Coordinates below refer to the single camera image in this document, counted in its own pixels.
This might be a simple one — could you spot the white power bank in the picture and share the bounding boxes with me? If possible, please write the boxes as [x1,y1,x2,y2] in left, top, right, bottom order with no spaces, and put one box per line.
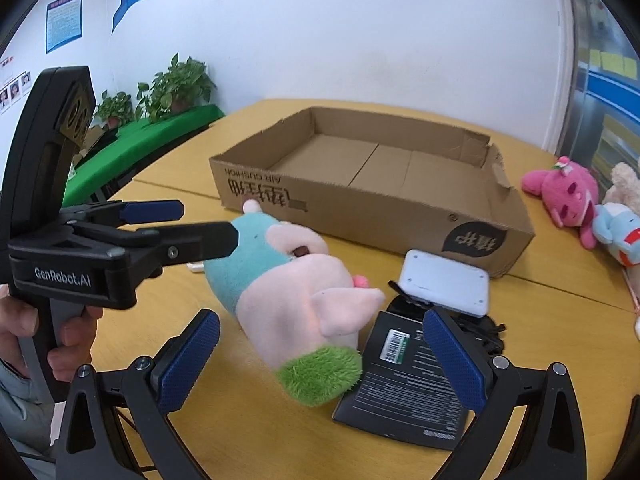
[398,249,489,318]

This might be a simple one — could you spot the yellow sticky notes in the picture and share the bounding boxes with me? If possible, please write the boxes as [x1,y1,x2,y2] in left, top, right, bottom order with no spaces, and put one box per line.
[589,49,638,80]

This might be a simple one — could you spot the pink plush toy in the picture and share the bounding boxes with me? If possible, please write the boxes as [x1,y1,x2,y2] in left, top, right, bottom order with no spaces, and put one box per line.
[521,156,599,249]

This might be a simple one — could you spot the cardboard box tray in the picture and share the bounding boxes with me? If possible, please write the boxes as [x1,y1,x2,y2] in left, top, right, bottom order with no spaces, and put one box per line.
[209,106,535,278]

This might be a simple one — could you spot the black product box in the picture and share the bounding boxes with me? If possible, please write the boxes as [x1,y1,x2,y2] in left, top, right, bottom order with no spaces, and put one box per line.
[332,311,469,451]

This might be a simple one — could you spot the pig plush toy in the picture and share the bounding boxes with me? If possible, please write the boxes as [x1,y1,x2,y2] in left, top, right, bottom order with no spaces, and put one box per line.
[204,198,385,408]

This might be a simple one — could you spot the green covered table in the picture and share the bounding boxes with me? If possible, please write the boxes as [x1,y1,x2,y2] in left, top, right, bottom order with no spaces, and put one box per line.
[63,104,224,207]

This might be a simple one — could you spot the black sunglasses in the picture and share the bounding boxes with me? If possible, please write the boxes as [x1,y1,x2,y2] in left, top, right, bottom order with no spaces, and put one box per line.
[386,281,506,358]

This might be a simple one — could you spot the blue framed poster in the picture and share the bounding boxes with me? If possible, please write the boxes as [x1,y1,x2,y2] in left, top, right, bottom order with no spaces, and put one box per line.
[46,0,82,53]

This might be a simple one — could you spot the grey sleeved forearm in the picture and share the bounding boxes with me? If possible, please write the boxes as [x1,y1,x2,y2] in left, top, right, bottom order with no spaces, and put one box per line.
[0,362,55,458]

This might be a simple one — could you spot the person's left hand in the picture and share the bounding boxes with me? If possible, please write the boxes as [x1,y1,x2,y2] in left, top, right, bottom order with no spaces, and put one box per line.
[0,284,104,384]

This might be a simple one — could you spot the beige plush toy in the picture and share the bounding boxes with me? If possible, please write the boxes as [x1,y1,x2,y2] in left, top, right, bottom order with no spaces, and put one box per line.
[603,162,640,214]

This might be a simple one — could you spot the small potted plant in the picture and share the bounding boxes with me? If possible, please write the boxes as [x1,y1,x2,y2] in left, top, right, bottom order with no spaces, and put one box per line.
[94,90,134,129]

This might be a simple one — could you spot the light blue plush toy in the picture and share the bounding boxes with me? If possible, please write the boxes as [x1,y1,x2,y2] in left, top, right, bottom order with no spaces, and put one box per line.
[592,203,640,268]

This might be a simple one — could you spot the large potted plant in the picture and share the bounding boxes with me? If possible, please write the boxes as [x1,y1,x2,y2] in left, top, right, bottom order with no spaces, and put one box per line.
[134,53,216,122]

